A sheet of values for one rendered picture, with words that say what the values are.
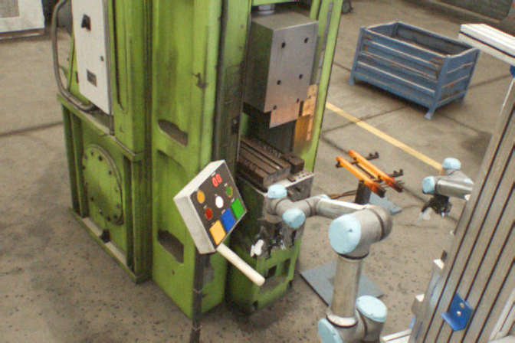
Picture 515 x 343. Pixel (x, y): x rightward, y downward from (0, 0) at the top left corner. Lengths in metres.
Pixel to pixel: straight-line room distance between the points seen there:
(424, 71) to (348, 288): 4.61
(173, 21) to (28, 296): 1.89
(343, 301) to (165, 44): 1.51
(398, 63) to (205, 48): 4.25
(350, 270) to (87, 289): 2.09
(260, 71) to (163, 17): 0.54
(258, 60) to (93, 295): 1.81
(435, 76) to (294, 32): 3.84
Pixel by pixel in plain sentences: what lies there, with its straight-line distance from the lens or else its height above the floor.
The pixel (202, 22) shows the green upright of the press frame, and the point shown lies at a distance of 2.37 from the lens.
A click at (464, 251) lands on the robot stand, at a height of 1.43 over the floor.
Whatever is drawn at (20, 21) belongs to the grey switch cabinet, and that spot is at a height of 0.22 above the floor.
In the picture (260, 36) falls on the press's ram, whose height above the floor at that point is 1.71.
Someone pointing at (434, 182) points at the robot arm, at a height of 1.26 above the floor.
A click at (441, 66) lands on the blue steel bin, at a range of 6.15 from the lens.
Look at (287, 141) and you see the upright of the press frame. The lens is 3.08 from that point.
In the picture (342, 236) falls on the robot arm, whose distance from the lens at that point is 1.74.
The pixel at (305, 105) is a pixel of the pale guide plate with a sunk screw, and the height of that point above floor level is 1.25.
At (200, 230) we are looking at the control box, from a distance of 2.27.
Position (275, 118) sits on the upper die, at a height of 1.32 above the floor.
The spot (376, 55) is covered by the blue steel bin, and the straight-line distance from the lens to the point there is 6.56.
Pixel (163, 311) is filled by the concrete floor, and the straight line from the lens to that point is 3.37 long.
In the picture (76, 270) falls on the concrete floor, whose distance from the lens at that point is 3.68.
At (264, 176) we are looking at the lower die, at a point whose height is 0.98.
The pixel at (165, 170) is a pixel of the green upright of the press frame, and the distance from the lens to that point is 3.02.
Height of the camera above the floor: 2.46
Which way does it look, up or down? 32 degrees down
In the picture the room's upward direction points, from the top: 7 degrees clockwise
